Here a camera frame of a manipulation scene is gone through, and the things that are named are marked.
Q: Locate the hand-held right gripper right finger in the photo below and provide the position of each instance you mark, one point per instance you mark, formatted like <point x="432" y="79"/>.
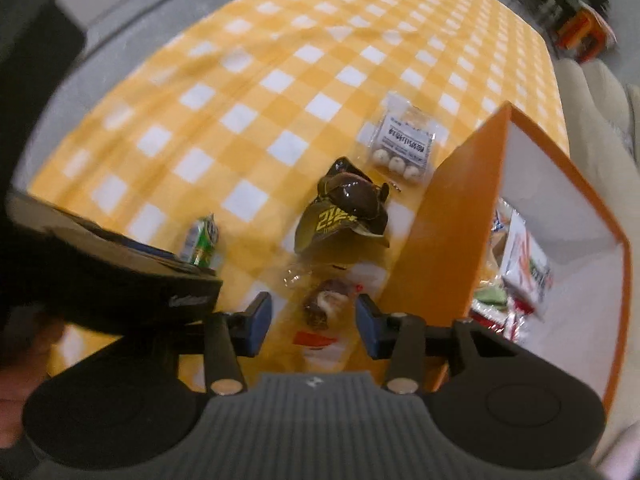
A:
<point x="367" y="326"/>

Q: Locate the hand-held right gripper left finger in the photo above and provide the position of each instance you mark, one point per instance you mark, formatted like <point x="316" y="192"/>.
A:
<point x="260" y="321"/>

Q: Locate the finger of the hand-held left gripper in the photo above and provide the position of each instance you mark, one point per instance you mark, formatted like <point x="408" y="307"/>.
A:
<point x="150" y="254"/>

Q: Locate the clear packet brown snack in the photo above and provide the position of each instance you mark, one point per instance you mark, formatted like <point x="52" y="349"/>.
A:
<point x="322" y="305"/>

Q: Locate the green snack packet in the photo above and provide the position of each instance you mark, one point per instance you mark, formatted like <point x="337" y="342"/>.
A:
<point x="200" y="242"/>

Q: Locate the dark brown snack packet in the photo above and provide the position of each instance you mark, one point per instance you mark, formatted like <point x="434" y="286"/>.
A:
<point x="345" y="200"/>

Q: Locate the yellow chip packet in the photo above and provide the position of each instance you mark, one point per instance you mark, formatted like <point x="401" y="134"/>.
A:
<point x="492" y="296"/>

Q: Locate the orange cardboard box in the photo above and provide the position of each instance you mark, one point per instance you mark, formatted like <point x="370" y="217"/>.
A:
<point x="450" y="220"/>

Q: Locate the red snack packet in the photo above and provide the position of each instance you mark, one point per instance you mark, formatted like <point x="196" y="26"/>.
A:
<point x="505" y="324"/>

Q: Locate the white carrot snack packet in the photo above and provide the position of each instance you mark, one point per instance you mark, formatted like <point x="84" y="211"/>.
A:
<point x="525" y="260"/>

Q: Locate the clear packet white balls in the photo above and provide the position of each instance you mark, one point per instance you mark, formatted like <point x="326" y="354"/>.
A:
<point x="400" y="140"/>

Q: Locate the person's left hand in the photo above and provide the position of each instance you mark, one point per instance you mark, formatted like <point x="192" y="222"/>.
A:
<point x="20" y="375"/>

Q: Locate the yellow checked tablecloth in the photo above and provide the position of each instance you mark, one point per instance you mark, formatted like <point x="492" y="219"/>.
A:
<point x="250" y="85"/>

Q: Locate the beige sofa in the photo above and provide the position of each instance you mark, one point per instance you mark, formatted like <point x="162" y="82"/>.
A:
<point x="600" y="110"/>

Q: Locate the orange stool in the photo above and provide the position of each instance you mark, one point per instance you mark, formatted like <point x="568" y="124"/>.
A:
<point x="585" y="30"/>

